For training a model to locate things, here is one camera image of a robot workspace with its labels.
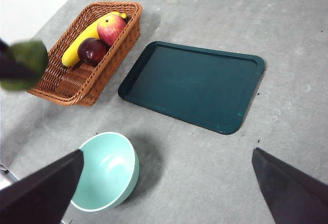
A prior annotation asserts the brown wicker basket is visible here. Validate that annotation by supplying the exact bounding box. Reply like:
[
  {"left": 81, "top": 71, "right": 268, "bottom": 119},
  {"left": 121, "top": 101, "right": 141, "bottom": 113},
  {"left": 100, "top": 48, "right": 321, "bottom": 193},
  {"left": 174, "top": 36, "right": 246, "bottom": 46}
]
[{"left": 26, "top": 2, "right": 144, "bottom": 108}]

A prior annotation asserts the red and yellow apple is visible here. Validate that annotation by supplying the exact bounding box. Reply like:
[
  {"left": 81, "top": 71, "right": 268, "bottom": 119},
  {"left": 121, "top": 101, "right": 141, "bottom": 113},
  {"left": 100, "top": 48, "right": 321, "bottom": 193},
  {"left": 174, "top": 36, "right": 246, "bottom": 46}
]
[{"left": 96, "top": 14, "right": 127, "bottom": 47}]

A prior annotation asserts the dark green rectangular tray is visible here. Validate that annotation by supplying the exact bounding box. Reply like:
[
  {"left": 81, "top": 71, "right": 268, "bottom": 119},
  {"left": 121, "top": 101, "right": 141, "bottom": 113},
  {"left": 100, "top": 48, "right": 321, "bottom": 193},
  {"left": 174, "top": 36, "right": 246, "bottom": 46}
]
[{"left": 117, "top": 40, "right": 265, "bottom": 135}]

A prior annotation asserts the dark red plum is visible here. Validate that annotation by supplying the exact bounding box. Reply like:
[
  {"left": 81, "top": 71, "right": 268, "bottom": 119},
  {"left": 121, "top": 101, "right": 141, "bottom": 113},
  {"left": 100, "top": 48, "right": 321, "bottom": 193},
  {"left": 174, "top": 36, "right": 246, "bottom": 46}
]
[{"left": 77, "top": 37, "right": 108, "bottom": 66}]

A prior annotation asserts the green avocado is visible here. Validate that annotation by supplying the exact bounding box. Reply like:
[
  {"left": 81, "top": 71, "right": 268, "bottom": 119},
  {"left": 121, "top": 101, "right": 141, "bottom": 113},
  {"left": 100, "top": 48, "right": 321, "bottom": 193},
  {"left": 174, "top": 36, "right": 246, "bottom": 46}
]
[{"left": 0, "top": 39, "right": 49, "bottom": 92}]

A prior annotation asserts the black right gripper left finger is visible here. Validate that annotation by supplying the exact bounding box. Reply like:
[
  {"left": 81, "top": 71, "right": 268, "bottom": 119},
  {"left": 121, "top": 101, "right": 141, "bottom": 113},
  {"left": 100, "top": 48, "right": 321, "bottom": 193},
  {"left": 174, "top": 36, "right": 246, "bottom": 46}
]
[{"left": 0, "top": 149, "right": 85, "bottom": 224}]

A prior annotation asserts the yellow banana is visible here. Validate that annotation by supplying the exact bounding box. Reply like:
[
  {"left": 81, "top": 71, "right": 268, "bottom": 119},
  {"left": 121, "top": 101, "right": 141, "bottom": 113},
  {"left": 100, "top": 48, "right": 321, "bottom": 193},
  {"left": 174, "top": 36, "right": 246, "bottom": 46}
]
[{"left": 61, "top": 11, "right": 128, "bottom": 68}]

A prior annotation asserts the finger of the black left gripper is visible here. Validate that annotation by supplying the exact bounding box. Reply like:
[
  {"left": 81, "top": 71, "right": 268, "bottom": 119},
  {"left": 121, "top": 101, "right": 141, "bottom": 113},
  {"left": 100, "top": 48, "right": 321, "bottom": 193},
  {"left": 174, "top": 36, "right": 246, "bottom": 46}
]
[{"left": 0, "top": 38, "right": 42, "bottom": 81}]

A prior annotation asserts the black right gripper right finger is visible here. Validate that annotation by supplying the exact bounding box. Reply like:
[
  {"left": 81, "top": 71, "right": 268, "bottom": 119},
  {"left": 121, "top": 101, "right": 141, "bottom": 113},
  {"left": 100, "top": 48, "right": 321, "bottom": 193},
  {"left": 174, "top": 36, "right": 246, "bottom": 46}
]
[{"left": 252, "top": 147, "right": 328, "bottom": 224}]

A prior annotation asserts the mint green bowl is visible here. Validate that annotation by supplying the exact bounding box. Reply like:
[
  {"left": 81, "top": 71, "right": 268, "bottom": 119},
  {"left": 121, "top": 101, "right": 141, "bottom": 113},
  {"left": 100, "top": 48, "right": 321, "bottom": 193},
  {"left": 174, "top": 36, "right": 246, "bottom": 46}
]
[{"left": 69, "top": 131, "right": 140, "bottom": 212}]

